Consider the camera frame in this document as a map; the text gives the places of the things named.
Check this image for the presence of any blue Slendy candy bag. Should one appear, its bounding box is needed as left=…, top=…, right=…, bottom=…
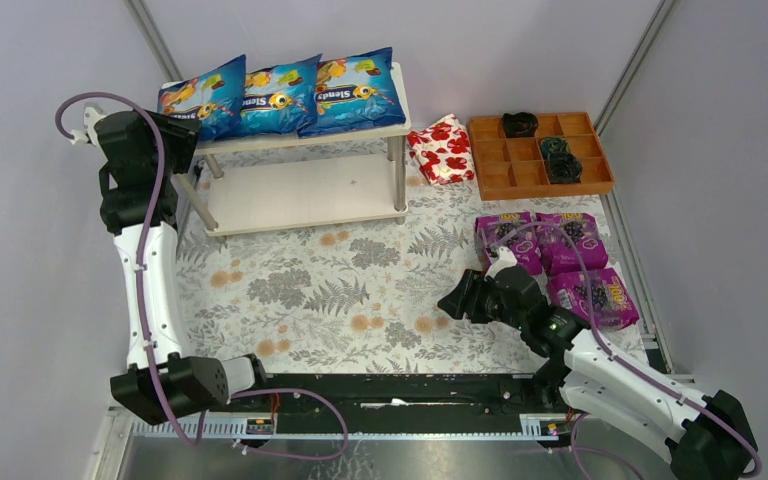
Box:
left=229, top=54, right=321, bottom=138
left=156, top=54, right=247, bottom=142

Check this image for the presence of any purple grape candy bag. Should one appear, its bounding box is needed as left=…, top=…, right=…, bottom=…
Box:
left=535, top=213, right=609, bottom=276
left=547, top=268, right=640, bottom=331
left=474, top=212, right=543, bottom=275

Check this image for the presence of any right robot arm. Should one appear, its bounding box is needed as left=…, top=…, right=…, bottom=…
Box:
left=437, top=265, right=762, bottom=479

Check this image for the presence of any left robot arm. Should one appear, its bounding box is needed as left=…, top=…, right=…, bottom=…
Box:
left=84, top=104, right=267, bottom=425

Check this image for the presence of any white two-tier shelf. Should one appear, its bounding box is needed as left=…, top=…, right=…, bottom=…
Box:
left=158, top=62, right=413, bottom=238

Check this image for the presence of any blue candy bag on shelf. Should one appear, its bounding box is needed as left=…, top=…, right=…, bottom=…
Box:
left=299, top=47, right=406, bottom=136

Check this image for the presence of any floral table mat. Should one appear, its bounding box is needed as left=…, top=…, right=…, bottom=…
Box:
left=176, top=160, right=617, bottom=374

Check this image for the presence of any black coiled item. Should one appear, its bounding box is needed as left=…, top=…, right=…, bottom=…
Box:
left=545, top=152, right=583, bottom=184
left=501, top=112, right=540, bottom=138

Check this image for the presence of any wooden compartment tray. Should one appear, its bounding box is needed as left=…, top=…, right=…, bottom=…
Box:
left=467, top=112, right=615, bottom=201

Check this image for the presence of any red floral white pouch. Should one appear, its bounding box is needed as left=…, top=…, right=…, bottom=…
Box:
left=407, top=114, right=476, bottom=186

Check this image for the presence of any dark green coiled item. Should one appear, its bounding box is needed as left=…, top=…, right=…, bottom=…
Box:
left=539, top=136, right=570, bottom=159

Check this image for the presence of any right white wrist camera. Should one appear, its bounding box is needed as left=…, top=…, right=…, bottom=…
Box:
left=485, top=246, right=518, bottom=278

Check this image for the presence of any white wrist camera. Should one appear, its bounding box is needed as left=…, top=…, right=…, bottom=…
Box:
left=70, top=102, right=107, bottom=148
left=485, top=246, right=518, bottom=278

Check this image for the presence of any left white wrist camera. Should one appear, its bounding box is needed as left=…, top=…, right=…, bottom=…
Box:
left=70, top=102, right=107, bottom=148

